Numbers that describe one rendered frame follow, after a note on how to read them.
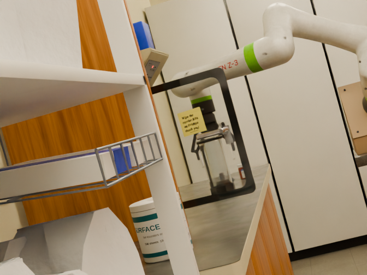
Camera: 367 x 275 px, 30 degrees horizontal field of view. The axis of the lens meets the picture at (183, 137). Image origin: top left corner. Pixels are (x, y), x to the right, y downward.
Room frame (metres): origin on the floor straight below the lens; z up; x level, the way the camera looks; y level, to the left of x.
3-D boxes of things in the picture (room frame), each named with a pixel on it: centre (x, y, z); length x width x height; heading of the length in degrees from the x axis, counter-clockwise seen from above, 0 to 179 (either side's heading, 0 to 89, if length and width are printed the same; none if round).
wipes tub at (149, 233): (1.73, 0.11, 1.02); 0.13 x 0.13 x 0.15
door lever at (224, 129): (2.08, -0.09, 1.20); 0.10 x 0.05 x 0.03; 73
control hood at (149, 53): (2.32, 0.05, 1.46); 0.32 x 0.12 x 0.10; 170
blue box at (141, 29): (2.22, 0.07, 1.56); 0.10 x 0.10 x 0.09; 80
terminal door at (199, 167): (2.13, -0.03, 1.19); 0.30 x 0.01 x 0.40; 73
